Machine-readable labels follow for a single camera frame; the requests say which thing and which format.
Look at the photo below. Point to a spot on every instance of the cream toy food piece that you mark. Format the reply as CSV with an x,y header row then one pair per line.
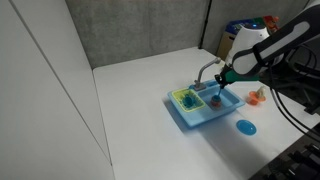
x,y
261,91

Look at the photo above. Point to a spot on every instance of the grey toy faucet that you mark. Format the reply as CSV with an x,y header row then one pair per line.
x,y
201,74

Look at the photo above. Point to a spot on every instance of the black vertical pole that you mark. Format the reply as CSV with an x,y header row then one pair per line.
x,y
205,23

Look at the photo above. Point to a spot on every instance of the black clamp equipment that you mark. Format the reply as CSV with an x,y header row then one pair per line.
x,y
300,163

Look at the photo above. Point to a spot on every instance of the yellow-green dish rack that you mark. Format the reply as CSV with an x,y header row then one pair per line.
x,y
199,104

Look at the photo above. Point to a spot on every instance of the wooden toy storage shelf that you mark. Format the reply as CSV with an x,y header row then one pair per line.
x,y
225,41

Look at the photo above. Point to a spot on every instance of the teal toy cup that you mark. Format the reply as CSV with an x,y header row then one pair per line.
x,y
189,101

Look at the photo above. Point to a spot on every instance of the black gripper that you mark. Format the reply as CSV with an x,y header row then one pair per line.
x,y
227,75

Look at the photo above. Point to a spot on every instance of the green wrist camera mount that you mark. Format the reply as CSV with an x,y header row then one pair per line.
x,y
246,78

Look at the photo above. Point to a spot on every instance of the orange toy cup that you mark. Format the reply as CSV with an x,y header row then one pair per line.
x,y
216,104

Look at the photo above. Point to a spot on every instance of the light blue toy sink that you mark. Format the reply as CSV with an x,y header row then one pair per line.
x,y
200,118

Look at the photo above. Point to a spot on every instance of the blue toy plate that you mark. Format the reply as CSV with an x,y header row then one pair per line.
x,y
246,127

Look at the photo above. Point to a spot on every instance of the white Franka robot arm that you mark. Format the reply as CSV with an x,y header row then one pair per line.
x,y
266,46

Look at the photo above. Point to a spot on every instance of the orange toy bowl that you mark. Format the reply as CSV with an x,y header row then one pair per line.
x,y
254,99

